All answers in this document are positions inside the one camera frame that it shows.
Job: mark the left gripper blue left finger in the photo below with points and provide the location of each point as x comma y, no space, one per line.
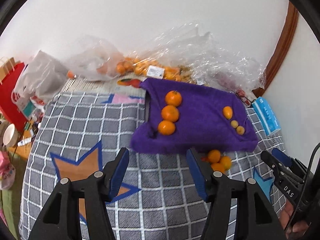
116,172

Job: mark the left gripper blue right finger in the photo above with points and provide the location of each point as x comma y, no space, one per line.
201,173

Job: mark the mandarin orange four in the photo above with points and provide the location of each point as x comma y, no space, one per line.
218,167

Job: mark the large orange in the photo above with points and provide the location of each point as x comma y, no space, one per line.
214,156

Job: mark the round yellow-orange citrus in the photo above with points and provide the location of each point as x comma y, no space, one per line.
226,161

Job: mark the mandarin orange three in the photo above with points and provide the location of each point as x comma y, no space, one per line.
166,127

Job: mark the small yellow fruit two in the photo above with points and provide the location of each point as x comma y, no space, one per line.
240,130

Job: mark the small yellow fruit one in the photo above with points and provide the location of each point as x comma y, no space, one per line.
234,124

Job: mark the mandarin orange two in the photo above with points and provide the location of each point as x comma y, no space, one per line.
170,113

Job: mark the oval kumquat orange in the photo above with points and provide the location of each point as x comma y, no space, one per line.
227,112

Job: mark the mandarin orange one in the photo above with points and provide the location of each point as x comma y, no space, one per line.
173,98

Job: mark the grey checkered blanket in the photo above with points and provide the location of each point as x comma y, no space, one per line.
79,134

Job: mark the purple towel covered tray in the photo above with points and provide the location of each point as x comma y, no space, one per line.
201,123

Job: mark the blue tissue pack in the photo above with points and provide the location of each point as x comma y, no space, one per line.
266,116

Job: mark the bag of red cherry tomatoes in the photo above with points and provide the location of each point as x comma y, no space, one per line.
240,93

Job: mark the wooden bedside table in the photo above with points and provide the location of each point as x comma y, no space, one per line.
22,151

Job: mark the pink patterned pillow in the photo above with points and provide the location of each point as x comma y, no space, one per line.
7,172

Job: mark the small clear bag of oranges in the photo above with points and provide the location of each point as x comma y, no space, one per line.
94,59

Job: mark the large crumpled clear plastic bag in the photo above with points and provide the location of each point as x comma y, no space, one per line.
208,63

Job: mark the white plastic shopping bag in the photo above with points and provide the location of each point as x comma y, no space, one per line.
40,81

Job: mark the red paper gift bag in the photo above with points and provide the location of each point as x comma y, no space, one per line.
10,72

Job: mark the brown wooden door frame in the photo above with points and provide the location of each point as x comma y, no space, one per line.
282,48

